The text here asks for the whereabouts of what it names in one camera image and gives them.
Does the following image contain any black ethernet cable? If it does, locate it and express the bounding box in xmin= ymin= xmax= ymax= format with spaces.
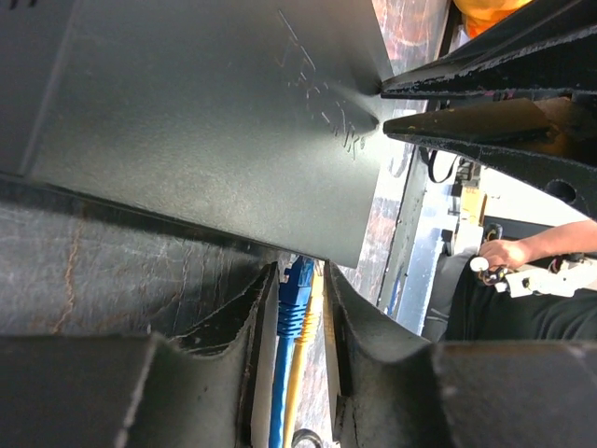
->
xmin=291 ymin=427 xmax=324 ymax=448

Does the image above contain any black network switch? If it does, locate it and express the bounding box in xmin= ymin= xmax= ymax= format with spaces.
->
xmin=1 ymin=1 xmax=392 ymax=267

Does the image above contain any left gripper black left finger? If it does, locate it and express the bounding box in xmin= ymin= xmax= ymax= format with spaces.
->
xmin=1 ymin=264 xmax=278 ymax=447

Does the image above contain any white teleoperation handle device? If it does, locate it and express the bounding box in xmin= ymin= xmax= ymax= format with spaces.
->
xmin=469 ymin=257 xmax=596 ymax=298

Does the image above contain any short yellow ethernet cable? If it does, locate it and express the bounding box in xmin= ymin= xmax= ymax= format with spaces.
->
xmin=282 ymin=274 xmax=324 ymax=448

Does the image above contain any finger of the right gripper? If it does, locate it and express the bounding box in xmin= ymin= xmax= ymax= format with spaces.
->
xmin=383 ymin=97 xmax=596 ymax=218
xmin=381 ymin=1 xmax=596 ymax=99

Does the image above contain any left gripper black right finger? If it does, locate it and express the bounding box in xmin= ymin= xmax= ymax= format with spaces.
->
xmin=324 ymin=262 xmax=596 ymax=447

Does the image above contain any operator bare forearm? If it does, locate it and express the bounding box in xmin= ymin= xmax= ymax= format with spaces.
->
xmin=519 ymin=219 xmax=597 ymax=264

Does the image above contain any orange cartoon print shirt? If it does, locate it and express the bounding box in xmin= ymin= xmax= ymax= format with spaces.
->
xmin=453 ymin=0 xmax=531 ymax=38

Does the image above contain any operator bare hand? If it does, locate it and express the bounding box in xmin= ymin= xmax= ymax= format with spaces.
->
xmin=479 ymin=239 xmax=532 ymax=270

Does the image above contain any blue ethernet cable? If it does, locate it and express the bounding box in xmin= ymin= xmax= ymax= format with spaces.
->
xmin=268 ymin=255 xmax=316 ymax=448

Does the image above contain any operator black clothing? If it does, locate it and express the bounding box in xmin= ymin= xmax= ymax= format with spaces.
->
xmin=444 ymin=268 xmax=596 ymax=341

